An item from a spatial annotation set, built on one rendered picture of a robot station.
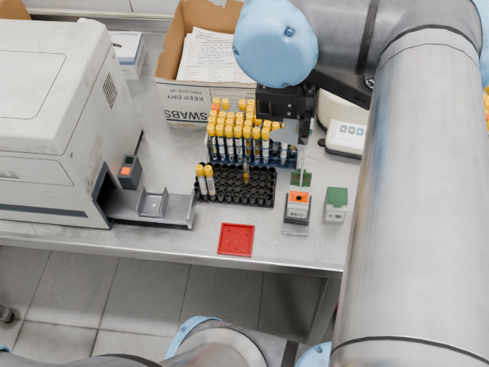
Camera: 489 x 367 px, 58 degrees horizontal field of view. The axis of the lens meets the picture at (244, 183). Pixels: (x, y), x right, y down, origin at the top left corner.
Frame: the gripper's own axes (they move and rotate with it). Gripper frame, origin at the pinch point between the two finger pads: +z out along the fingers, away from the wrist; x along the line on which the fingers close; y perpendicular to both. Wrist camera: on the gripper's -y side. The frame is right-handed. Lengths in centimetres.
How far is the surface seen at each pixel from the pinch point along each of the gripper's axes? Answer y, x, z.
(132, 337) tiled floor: 55, 10, 112
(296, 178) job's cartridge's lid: 0.6, -3.0, 14.6
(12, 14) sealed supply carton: 75, -40, 10
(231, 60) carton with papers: 19.9, -38.2, 18.1
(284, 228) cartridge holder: 1.8, 3.5, 22.9
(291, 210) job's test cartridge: 0.9, 1.9, 18.2
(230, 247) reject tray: 12.1, 8.6, 24.1
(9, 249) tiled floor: 118, -17, 112
